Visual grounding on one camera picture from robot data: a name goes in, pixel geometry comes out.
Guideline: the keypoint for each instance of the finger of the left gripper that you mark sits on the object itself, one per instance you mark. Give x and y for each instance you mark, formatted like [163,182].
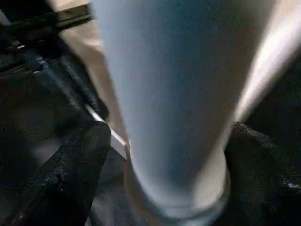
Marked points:
[87,91]

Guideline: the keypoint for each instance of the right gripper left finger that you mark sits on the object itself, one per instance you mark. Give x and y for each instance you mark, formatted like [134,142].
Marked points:
[70,179]

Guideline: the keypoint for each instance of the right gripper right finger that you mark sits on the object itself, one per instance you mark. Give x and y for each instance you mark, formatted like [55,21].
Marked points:
[258,188]

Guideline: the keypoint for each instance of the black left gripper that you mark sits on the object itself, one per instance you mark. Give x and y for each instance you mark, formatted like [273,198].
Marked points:
[28,35]

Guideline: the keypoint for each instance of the white plastic table top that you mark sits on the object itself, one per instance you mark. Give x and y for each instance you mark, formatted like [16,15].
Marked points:
[94,58]

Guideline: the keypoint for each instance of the white plastic table leg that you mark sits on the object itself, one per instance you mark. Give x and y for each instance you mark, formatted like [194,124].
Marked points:
[164,94]

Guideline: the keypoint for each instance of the black plastic table mat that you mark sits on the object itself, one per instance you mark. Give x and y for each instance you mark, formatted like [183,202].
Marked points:
[23,117]

